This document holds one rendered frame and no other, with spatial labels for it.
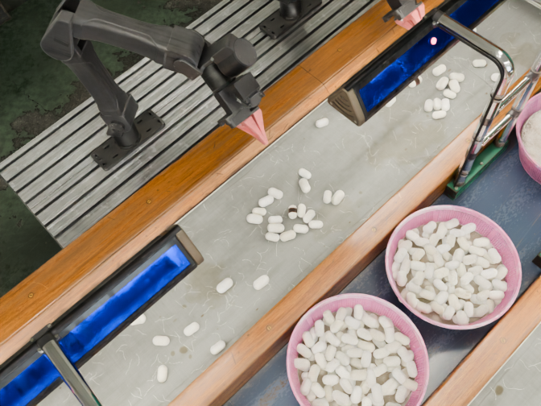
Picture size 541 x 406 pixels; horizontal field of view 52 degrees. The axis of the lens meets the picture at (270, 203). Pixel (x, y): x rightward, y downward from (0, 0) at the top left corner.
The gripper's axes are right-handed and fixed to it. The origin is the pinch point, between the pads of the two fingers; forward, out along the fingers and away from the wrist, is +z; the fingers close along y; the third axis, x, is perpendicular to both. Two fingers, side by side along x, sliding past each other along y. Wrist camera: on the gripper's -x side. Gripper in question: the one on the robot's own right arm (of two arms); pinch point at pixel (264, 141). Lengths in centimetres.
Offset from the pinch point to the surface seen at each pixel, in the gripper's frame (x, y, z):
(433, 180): -11.8, 22.7, 28.3
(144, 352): 0, -47, 18
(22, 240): 118, -61, -7
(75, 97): 146, -8, -40
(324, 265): -10.1, -8.5, 26.2
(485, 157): -10, 39, 34
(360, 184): -2.5, 11.9, 21.1
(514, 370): -33, 2, 58
